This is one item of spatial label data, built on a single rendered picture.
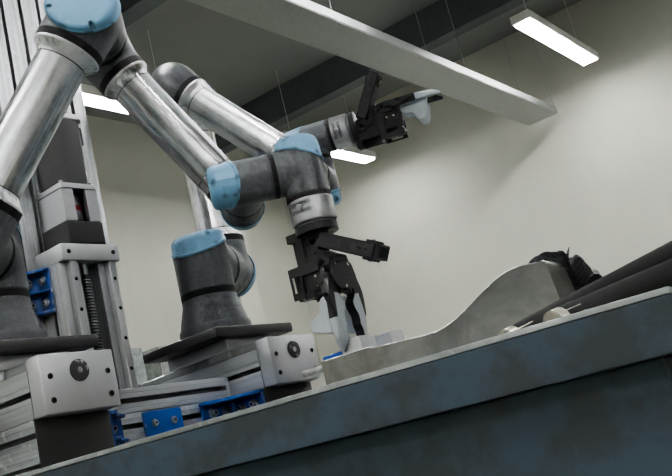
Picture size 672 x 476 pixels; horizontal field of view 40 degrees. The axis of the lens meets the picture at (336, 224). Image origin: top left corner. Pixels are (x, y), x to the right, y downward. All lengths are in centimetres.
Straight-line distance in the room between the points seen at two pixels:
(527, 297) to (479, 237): 815
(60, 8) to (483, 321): 83
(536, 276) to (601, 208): 769
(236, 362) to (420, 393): 121
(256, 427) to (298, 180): 84
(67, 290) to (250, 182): 49
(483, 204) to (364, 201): 143
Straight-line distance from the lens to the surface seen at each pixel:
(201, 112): 204
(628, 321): 59
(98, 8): 159
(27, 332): 160
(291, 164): 151
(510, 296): 127
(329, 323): 145
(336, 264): 147
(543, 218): 914
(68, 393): 146
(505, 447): 64
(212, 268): 193
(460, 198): 954
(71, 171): 191
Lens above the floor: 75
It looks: 14 degrees up
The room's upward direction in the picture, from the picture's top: 14 degrees counter-clockwise
